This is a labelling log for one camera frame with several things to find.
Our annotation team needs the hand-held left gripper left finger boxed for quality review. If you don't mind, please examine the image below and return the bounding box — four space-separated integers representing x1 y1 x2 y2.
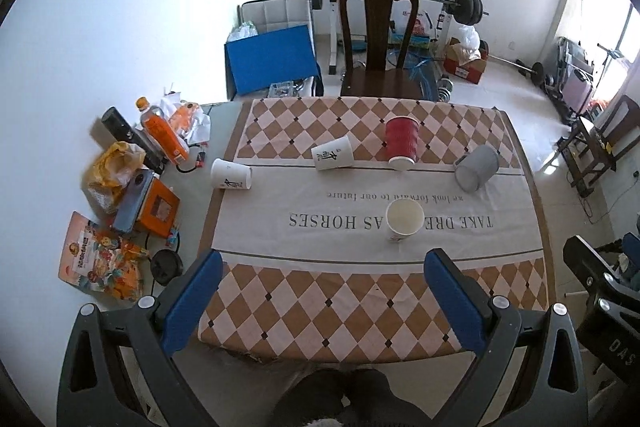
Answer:
56 250 224 427

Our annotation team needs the black round lid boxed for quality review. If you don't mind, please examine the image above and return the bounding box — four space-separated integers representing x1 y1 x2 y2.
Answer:
151 249 184 286

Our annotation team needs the white cup with black print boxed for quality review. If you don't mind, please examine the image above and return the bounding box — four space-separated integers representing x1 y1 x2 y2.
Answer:
311 137 354 170
210 158 253 190

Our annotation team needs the white bag with red print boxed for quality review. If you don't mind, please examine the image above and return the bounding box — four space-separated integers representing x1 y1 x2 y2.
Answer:
391 2 437 38

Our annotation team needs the white plastic bag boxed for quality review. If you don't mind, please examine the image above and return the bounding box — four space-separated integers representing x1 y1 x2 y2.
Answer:
456 25 481 58

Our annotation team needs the yellow plastic bag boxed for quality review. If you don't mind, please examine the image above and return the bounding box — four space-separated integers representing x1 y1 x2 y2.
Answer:
82 141 146 213

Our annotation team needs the black cable with red plug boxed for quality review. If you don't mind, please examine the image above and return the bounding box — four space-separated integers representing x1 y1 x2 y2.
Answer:
172 146 209 173

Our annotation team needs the blue coiled hose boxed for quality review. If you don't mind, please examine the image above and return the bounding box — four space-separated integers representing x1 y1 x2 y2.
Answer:
388 48 441 100

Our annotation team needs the red ribbed paper cup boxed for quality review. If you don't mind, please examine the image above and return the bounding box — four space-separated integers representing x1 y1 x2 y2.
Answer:
384 116 420 171

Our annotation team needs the red cardboard box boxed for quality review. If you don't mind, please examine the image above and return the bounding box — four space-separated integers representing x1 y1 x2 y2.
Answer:
443 38 489 86

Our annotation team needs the orange box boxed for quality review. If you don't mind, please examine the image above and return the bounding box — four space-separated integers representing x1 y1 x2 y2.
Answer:
137 181 181 238

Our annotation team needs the white barbell rack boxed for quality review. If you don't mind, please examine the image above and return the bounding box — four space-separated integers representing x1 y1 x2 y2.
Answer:
324 0 460 76

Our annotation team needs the orange drink bottle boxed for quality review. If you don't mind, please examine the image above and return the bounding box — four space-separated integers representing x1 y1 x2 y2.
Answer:
134 97 190 163

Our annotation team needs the barbell with black plates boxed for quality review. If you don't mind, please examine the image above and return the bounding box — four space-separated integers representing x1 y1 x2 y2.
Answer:
295 0 490 26

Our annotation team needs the blue board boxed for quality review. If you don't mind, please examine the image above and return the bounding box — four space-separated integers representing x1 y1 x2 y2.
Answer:
225 23 318 96

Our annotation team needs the white paper cup red base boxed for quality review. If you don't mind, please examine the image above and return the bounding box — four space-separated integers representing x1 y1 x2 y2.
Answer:
385 198 425 244

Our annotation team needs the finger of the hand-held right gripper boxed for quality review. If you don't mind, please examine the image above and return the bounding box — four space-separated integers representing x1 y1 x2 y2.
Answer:
562 235 640 313

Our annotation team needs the dark wooden chair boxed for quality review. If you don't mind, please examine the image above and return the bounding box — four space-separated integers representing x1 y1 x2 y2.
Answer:
338 0 425 99

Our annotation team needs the white padded chair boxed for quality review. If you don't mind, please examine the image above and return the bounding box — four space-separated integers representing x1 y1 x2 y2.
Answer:
237 0 316 38

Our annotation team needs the checkered tablecloth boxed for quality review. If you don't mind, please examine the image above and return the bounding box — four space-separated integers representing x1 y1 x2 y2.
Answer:
198 98 549 361

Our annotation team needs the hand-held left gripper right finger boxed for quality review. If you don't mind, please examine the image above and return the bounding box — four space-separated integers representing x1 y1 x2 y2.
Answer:
424 248 589 427

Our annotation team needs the floor barbell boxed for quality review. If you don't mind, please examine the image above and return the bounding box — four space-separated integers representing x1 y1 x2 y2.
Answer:
484 55 547 86

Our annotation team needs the black cylinder speaker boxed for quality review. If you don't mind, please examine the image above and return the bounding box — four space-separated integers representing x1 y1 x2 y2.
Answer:
101 107 166 173

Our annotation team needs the pink suitcase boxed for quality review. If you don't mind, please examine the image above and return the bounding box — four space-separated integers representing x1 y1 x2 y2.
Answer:
563 68 597 116

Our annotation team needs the colourful snack packet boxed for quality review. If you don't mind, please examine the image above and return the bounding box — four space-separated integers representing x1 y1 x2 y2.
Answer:
57 211 151 303

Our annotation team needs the blue-grey device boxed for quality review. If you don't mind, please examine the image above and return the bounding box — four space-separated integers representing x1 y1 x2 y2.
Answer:
112 174 161 235

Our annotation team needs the crumpled white and orange wrapper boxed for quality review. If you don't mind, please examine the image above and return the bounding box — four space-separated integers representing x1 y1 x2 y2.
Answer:
159 92 213 146

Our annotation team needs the clear plastic bag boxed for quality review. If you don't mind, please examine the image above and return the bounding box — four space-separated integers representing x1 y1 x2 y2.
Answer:
227 22 259 42

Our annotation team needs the grey cup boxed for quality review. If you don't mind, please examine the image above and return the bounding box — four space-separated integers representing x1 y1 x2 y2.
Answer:
454 144 500 193

